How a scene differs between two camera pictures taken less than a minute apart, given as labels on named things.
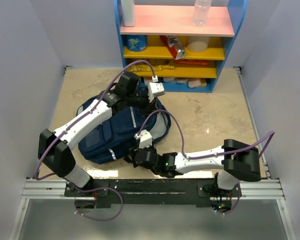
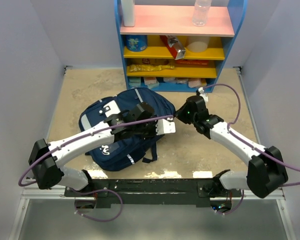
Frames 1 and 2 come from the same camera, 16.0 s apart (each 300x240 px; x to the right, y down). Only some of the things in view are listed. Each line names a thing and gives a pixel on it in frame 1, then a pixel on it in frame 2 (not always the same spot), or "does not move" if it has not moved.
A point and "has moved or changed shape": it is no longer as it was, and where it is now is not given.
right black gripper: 134,151 to 180,114
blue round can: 136,43 does not move
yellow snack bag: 146,67 does not move
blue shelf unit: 165,47 does not move
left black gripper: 149,108 to 154,133
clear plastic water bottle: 200,12 does not move
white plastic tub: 198,44 does not move
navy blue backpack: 112,141 has moved or changed shape
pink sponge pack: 147,79 does not move
